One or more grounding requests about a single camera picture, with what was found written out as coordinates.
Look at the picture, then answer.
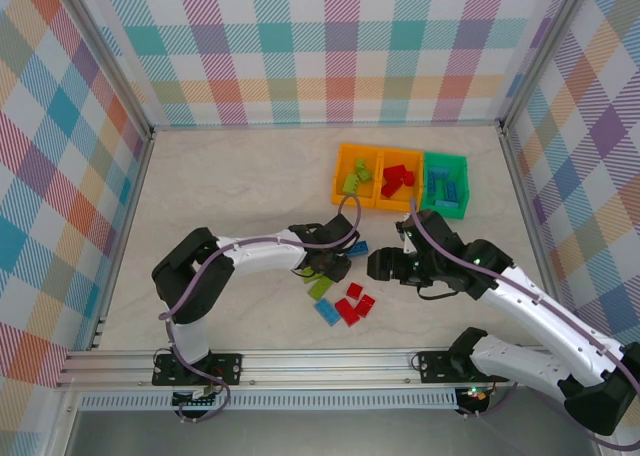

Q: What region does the orange plastic bin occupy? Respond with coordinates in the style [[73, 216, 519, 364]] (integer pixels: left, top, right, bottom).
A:
[[330, 143, 384, 210], [374, 148, 426, 213]]

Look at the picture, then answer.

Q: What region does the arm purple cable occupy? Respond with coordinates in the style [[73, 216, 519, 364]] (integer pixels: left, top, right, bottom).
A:
[[158, 193, 362, 423], [409, 198, 640, 452]]

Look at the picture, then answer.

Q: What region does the small controller board with LED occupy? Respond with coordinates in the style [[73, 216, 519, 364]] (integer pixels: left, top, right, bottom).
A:
[[459, 385, 490, 405]]

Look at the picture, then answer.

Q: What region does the wide aluminium mounting rail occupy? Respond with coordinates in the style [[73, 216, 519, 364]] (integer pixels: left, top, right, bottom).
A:
[[54, 348, 571, 392]]

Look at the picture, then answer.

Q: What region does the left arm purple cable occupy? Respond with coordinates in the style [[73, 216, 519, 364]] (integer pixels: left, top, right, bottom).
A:
[[158, 193, 362, 423]]

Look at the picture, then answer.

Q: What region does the thin black camera cable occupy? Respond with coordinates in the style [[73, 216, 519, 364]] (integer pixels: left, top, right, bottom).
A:
[[417, 283, 469, 301]]

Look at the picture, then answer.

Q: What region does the aluminium frame post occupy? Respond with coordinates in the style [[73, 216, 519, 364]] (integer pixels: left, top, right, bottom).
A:
[[58, 0, 155, 140], [48, 389, 84, 456], [498, 0, 600, 130]]

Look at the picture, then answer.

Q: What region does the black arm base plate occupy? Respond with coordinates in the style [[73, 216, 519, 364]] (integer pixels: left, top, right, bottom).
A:
[[152, 353, 245, 386], [416, 349, 501, 383]]

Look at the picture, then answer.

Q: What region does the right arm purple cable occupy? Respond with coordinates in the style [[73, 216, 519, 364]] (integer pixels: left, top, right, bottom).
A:
[[409, 198, 640, 452]]

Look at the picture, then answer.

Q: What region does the small green circuit board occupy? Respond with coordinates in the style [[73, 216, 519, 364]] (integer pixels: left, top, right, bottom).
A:
[[172, 385, 221, 408]]

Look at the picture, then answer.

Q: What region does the slotted white cable duct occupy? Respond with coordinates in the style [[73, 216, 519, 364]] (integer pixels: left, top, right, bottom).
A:
[[79, 393, 460, 411]]

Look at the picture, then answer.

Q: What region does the green plastic bin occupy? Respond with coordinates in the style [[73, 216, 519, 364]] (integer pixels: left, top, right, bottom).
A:
[[418, 150, 471, 221]]

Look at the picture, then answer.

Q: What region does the aluminium frame rail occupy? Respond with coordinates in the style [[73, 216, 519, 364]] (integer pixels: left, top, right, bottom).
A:
[[149, 119, 506, 133], [88, 128, 157, 351], [499, 125, 589, 335]]

